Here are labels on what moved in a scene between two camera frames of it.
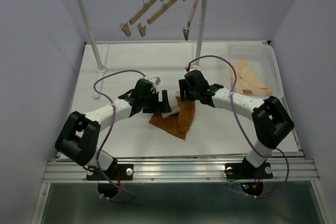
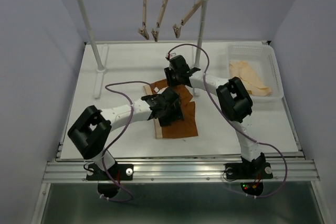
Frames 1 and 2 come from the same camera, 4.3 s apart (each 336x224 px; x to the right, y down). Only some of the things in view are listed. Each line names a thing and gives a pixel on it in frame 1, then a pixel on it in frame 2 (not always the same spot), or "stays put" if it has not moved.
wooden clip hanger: x=125 y=27 -> x=143 y=31
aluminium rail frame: x=299 y=171 stays put
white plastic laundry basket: x=253 y=71 stays put
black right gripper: x=183 y=87 -> x=168 y=71
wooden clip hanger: x=186 y=31 -> x=177 y=29
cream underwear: x=248 y=83 stays put
